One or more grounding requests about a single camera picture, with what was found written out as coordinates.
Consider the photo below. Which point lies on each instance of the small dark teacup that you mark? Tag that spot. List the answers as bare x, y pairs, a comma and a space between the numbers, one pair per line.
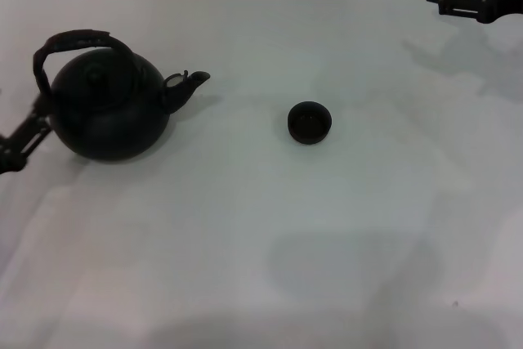
309, 124

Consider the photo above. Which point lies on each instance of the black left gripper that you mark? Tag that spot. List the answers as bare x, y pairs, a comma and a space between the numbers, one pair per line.
10, 153

